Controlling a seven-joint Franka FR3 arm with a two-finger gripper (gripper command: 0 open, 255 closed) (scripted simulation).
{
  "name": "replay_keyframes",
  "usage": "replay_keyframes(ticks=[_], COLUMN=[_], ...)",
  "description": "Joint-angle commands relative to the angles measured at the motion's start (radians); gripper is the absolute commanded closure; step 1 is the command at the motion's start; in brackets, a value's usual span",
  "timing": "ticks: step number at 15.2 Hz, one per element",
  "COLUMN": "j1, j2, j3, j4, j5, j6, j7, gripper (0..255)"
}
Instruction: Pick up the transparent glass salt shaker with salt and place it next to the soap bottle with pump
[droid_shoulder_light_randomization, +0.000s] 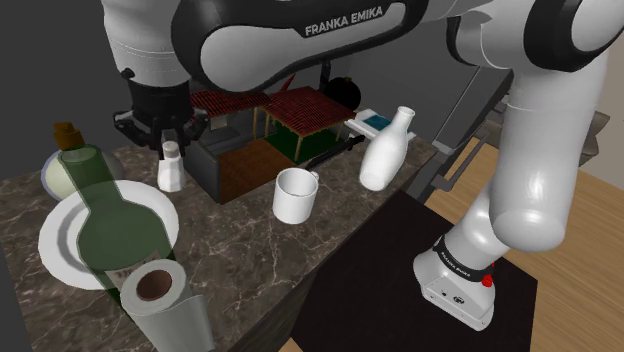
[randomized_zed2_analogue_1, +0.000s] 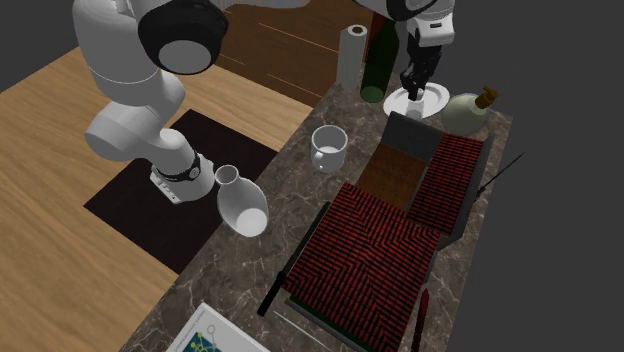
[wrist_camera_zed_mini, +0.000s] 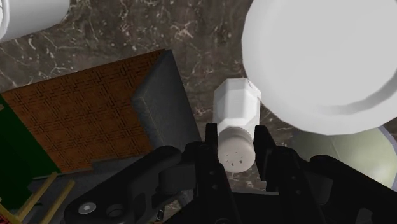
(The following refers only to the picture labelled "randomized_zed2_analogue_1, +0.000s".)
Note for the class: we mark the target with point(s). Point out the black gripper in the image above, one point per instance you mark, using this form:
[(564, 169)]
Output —
[(423, 61)]

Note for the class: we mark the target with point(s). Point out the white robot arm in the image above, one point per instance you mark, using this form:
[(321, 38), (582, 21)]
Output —
[(131, 53)]

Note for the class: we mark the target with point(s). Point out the white plate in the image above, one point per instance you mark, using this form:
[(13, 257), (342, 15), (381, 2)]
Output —
[(436, 95)]

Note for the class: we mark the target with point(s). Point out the dark green bottle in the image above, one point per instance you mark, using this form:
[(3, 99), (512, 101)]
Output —
[(380, 63)]

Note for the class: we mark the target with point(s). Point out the small white cylinder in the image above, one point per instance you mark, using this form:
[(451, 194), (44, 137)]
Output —
[(415, 111)]

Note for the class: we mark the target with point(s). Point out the round pale bottle brown stopper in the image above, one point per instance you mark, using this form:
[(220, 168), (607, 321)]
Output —
[(463, 117)]

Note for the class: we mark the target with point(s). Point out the white paper towel roll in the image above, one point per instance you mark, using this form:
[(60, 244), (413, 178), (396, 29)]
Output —
[(351, 58)]

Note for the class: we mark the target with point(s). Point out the white mug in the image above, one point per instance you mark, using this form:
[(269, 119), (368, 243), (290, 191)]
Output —
[(329, 148)]

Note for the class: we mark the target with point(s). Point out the thin black stick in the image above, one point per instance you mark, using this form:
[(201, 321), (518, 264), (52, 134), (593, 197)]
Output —
[(502, 170)]

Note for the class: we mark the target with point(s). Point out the red black patterned open box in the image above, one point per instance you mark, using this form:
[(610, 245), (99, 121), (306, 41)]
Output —
[(360, 263)]

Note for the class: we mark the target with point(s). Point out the white vase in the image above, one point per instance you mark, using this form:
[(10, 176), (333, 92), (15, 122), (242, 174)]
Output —
[(241, 202)]

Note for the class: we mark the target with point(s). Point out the red pen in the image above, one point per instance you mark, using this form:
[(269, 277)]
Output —
[(419, 322)]

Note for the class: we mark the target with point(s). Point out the long black knife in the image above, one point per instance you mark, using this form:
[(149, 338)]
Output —
[(273, 292)]

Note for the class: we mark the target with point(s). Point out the thin silver rod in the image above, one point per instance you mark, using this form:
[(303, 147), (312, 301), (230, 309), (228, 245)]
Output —
[(297, 327)]

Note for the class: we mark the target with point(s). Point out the dark robot stand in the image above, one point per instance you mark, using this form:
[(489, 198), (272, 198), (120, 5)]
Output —
[(136, 214)]

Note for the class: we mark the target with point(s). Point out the white book with blue print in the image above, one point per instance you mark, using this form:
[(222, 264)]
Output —
[(214, 334)]

